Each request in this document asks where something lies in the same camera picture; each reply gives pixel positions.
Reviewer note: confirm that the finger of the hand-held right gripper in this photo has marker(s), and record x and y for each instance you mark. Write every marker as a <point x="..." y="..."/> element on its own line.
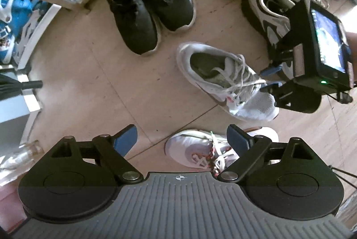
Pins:
<point x="272" y="87"/>
<point x="269" y="71"/>

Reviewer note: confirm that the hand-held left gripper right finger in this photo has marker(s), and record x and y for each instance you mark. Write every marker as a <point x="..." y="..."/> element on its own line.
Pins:
<point x="239" y="138"/>

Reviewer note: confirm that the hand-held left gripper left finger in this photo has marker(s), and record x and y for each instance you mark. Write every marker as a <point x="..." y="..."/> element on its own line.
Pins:
<point x="127" y="140"/>

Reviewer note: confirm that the white mesh sneaker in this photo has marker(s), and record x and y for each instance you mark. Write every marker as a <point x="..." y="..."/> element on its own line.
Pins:
<point x="206" y="69"/>

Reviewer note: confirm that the person's right forearm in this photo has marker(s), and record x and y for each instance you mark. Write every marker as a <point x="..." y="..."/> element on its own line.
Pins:
<point x="352" y="46"/>

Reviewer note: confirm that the person's left shoe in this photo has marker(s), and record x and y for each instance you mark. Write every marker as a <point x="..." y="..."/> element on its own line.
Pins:
<point x="187" y="149"/>

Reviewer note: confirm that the grey cabinet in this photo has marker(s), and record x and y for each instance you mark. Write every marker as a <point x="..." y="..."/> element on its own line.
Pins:
<point x="14" y="110"/>

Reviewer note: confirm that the black umbrella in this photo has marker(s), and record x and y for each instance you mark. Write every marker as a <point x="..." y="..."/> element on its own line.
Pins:
<point x="14" y="84"/>

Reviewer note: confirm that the white shelf unit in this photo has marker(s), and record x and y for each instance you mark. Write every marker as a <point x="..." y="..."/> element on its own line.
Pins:
<point x="41" y="24"/>

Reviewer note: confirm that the blue white sports gear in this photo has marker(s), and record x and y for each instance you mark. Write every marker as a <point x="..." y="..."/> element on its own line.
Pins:
<point x="25" y="5"/>

